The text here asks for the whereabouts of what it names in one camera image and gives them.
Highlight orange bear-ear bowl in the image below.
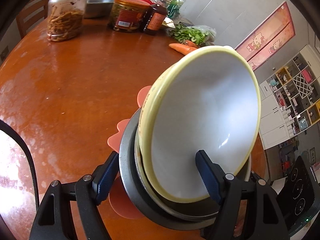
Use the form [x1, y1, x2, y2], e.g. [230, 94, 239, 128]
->
[107, 86, 151, 219]

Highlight shallow steel plate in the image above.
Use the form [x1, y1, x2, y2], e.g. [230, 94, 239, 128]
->
[134, 129, 221, 222]

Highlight steel pan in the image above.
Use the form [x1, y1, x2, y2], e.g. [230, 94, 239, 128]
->
[119, 109, 215, 231]

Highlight white yellow-rimmed bowl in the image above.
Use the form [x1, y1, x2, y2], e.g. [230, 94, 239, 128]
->
[138, 46, 261, 203]

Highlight black induction cooktop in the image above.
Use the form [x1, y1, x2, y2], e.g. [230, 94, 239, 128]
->
[277, 155, 319, 236]

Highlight white cubby shelf unit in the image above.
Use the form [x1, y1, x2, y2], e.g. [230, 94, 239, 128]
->
[259, 44, 319, 150]

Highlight front carrot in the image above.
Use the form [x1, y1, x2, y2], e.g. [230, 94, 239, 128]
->
[169, 43, 197, 55]

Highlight carrot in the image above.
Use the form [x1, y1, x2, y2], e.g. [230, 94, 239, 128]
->
[169, 43, 197, 55]
[184, 40, 199, 49]

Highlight rear carrot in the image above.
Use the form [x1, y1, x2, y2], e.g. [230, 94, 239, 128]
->
[184, 40, 199, 49]

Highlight bag of green vegetables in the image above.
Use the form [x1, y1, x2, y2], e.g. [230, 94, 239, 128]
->
[167, 23, 216, 47]

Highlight pink cartoon cat poster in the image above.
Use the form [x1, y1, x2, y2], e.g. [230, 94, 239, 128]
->
[235, 2, 296, 70]

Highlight gold foil wrapper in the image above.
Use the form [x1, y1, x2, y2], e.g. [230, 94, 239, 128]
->
[161, 17, 175, 29]

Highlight dark sauce bottle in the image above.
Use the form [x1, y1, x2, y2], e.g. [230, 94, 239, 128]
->
[143, 0, 171, 35]

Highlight jar with orange lid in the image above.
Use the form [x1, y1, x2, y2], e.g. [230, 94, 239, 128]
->
[108, 0, 150, 32]

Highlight steel bowl at back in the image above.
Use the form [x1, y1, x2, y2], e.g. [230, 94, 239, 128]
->
[84, 0, 114, 18]

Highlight clear bottle green contents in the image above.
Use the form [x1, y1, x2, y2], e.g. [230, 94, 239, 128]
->
[167, 0, 186, 20]

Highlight plastic jar black lid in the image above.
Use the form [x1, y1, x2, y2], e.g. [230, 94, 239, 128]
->
[47, 0, 87, 42]

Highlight brown slatted wooden chair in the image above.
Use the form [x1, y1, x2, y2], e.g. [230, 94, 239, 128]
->
[16, 0, 49, 38]

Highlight black power cable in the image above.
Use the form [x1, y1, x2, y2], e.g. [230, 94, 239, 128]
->
[0, 119, 41, 213]

